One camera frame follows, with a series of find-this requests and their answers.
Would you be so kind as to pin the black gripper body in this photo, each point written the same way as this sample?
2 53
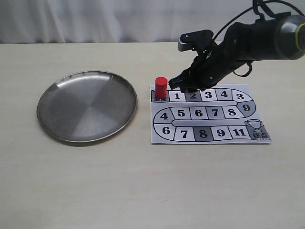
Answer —
205 73

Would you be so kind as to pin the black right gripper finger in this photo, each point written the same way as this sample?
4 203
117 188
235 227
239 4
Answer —
188 89

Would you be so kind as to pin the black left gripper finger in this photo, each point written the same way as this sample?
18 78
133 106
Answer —
179 81

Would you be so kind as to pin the red cylinder game piece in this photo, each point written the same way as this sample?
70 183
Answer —
161 87

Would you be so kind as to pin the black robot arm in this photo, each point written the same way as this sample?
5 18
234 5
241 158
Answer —
282 38

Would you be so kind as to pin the printed paper game board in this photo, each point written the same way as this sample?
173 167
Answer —
224 114

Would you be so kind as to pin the round steel plate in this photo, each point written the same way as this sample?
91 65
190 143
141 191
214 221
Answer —
86 107

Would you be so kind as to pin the white backdrop curtain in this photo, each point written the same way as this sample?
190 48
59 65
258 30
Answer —
72 21

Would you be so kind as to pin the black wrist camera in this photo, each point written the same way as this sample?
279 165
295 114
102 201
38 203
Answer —
195 41

